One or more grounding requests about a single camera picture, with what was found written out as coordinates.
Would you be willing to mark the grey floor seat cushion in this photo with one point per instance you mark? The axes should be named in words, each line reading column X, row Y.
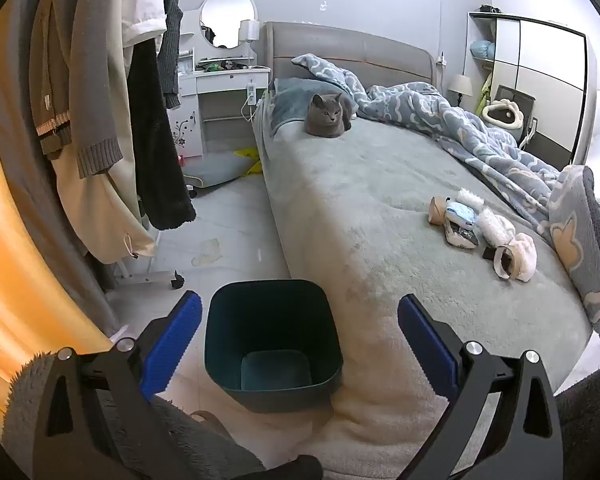
column 215, row 170

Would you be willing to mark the light blue bundle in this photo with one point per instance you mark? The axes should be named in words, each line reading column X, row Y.
column 482, row 50

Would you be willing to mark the beige bedside lamp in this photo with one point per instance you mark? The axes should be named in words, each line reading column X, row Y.
column 460, row 85

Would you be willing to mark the blue grey pillow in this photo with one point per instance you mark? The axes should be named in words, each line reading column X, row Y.
column 290, row 105

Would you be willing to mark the light blue crumpled wrapper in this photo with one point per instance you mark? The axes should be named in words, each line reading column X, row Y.
column 460, row 212

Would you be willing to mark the grey fleece robe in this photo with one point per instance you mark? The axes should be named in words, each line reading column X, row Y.
column 220, row 440

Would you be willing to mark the white table lamp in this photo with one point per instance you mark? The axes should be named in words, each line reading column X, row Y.
column 249, row 30

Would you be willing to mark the dark grey knit vest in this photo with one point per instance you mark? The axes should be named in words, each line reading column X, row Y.
column 170, row 35

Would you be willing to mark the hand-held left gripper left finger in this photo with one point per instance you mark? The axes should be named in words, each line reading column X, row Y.
column 172, row 345

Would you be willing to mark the hanging clothes on rack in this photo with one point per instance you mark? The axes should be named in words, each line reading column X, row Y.
column 20, row 85

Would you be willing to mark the grey knit-cuff jacket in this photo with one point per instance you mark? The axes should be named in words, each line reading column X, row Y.
column 80, row 60

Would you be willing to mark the cardboard roll with white tissue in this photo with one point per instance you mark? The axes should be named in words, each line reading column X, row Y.
column 500, row 267

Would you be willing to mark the white wall charger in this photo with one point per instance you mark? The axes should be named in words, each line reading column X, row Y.
column 442, row 58

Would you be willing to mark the white and black wardrobe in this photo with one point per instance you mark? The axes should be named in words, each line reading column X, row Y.
column 545, row 60

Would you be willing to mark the white vanity desk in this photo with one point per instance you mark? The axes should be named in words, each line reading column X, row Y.
column 215, row 80

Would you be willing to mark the yellow plastic bag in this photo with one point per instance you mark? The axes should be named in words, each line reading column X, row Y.
column 247, row 160

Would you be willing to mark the grey cat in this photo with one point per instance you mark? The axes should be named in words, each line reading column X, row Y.
column 325, row 120

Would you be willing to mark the grey upholstered bed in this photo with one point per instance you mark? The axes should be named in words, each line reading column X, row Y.
column 360, row 200

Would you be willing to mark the round vanity mirror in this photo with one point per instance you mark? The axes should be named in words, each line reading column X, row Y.
column 227, row 17

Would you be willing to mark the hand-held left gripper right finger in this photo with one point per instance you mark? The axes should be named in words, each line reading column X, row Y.
column 427, row 345

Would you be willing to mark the black tissue pack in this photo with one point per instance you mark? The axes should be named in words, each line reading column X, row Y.
column 457, row 236

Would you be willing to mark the black fleece garment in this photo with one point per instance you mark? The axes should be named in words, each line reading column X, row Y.
column 155, row 135

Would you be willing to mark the dark teal trash bin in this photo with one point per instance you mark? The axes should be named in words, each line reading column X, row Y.
column 275, row 310

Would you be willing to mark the orange curtain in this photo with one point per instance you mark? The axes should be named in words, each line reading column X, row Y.
column 15, row 210

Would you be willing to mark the empty cardboard tape roll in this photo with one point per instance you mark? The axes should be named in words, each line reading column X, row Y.
column 436, row 212

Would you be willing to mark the white shirt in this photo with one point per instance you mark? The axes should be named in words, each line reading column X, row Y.
column 142, row 0

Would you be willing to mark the black curved plastic piece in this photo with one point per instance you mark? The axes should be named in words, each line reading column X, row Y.
column 490, row 252

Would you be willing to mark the yellow green cloth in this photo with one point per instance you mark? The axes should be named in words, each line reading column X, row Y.
column 484, row 100

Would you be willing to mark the white power strip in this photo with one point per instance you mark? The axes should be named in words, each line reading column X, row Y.
column 251, row 92

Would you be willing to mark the white fleece sock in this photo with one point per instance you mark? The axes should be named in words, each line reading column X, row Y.
column 492, row 225
column 526, row 257
column 470, row 197

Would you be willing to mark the blue cloud-patterned fleece blanket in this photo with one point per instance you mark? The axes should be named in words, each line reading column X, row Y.
column 480, row 135

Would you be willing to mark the cream long coat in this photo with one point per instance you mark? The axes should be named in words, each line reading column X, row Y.
column 110, row 200

